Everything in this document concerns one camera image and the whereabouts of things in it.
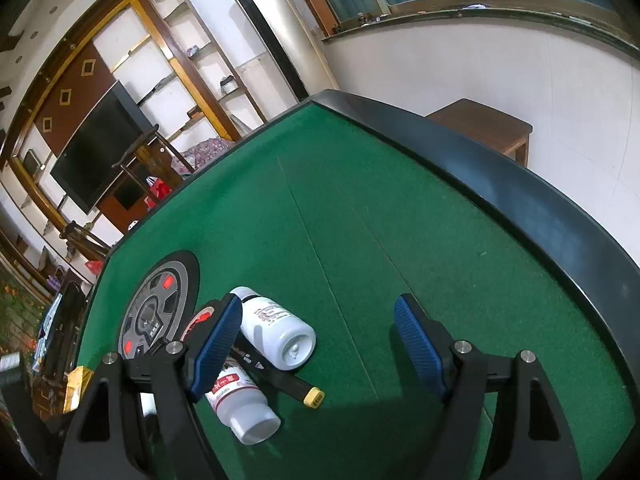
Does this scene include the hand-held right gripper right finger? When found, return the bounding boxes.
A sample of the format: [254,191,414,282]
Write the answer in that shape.
[393,294,582,480]

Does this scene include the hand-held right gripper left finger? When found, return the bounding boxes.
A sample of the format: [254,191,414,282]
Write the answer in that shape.
[57,292,243,480]

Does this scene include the black tape roll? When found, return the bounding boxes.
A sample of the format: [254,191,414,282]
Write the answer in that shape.
[181,300,223,346]

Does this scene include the plain white bottle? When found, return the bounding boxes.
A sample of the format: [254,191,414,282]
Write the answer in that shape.
[229,286,317,372]

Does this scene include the white bottle red label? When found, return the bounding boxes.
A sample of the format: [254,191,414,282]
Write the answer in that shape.
[204,357,282,446]

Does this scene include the black marker yellow cap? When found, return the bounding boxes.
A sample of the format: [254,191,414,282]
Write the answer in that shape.
[231,342,326,409]

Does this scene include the round table control panel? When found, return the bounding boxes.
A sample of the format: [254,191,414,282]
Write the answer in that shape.
[116,251,200,362]

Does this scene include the long black bag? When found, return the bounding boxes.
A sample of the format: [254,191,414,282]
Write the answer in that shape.
[42,280,90,381]

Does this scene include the red plastic bag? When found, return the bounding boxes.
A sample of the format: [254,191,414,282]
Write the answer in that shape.
[145,176,172,209]

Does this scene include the dark wooden chair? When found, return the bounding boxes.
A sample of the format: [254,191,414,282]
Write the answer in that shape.
[61,221,113,261]

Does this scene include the floral cloth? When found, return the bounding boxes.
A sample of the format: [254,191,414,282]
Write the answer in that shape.
[179,137,236,177]

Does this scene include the wooden armchair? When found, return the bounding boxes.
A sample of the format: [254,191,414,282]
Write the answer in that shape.
[111,124,197,206]

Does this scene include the black television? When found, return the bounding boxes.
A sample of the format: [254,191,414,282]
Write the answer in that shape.
[50,80,148,215]

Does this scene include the brown wooden stool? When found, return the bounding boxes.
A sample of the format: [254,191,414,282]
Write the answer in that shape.
[425,98,532,168]

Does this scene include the tall standing air conditioner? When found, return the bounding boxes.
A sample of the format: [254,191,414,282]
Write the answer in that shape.
[222,0,341,103]

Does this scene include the flower wall mural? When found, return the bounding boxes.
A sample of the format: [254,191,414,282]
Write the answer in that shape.
[0,260,43,361]

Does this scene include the wooden wall shelf unit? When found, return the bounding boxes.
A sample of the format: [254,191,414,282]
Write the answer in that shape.
[0,0,266,241]

